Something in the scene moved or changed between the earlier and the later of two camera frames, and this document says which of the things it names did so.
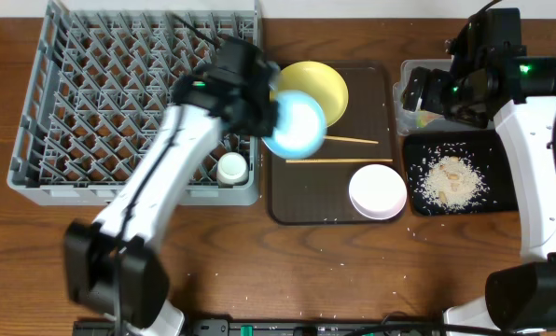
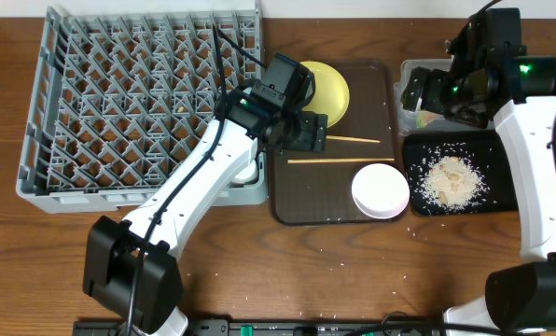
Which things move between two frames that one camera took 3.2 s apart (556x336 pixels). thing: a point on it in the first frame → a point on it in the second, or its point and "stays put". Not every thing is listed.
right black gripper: x=436 y=80 stays put
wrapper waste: x=423 y=118 stays put
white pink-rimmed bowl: x=378 y=191 stays put
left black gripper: x=263 y=110 → x=312 y=132
